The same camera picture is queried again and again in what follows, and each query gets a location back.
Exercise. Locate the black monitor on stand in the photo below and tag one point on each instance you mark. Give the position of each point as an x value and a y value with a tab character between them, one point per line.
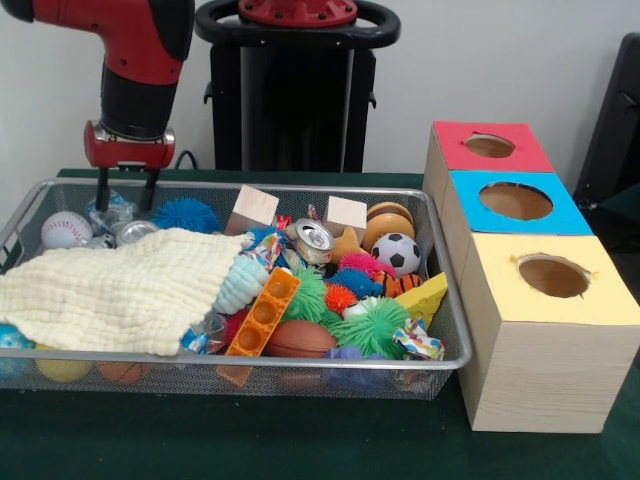
615	140

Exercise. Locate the blue spiky ball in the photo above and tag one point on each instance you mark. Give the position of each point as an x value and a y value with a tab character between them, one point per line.
187	214

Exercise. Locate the toy hamburger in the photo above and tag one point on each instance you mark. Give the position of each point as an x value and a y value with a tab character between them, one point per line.
387	220

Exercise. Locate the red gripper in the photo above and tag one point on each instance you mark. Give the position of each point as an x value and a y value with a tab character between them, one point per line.
130	154

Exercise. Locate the small wooden block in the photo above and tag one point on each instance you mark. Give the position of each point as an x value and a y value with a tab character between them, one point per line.
345	212

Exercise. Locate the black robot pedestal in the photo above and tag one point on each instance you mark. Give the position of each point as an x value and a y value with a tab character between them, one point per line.
295	110

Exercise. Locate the wooden box with three holes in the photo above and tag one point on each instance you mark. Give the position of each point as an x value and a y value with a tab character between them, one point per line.
540	375

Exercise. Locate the dark green tablecloth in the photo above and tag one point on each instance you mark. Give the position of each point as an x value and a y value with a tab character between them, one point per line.
300	440

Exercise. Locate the white baseball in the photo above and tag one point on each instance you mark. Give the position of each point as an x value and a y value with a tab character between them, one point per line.
66	230

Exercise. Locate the orange plastic block with holes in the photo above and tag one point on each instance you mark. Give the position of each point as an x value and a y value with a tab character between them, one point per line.
262	312

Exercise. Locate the green spiky ball with eyes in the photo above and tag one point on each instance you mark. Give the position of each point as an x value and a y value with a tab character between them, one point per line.
372	327

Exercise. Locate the large wooden block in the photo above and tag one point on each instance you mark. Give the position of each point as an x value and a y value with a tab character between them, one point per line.
252	207

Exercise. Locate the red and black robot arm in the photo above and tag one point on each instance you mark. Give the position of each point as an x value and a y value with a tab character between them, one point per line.
140	100

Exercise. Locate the small soccer ball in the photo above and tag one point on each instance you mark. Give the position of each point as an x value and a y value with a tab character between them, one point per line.
395	252

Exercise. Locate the silver mesh bin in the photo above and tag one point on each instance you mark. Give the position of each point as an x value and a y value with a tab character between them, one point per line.
200	385

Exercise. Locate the cream waffle cloth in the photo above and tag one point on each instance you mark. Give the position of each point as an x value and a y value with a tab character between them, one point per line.
110	295

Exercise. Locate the crushed silver can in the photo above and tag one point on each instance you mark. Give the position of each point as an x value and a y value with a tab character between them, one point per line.
314	240

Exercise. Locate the clear plastic bottle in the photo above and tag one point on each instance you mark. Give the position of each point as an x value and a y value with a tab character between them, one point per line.
121	210

